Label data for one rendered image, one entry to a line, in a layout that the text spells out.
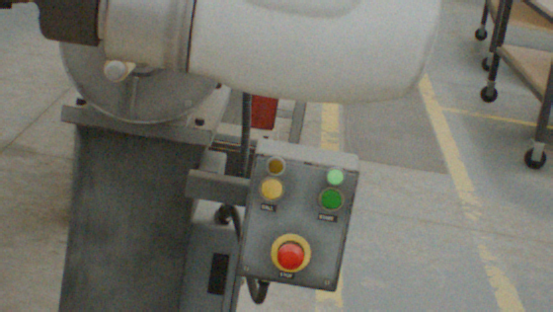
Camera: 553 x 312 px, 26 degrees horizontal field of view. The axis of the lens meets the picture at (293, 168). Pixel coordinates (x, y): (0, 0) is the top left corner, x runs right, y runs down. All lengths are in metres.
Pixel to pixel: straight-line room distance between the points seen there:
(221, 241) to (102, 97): 0.37
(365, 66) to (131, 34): 0.15
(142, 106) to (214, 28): 1.07
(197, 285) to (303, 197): 0.35
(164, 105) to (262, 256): 0.27
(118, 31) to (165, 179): 1.24
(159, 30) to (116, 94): 1.06
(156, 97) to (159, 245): 0.32
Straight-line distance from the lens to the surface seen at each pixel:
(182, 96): 1.79
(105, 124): 1.89
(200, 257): 2.05
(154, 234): 2.01
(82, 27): 0.76
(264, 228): 1.81
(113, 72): 1.55
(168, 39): 0.75
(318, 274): 1.83
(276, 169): 1.78
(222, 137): 5.28
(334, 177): 1.78
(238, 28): 0.73
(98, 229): 2.03
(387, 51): 0.74
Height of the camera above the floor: 1.57
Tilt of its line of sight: 15 degrees down
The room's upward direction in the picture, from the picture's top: 10 degrees clockwise
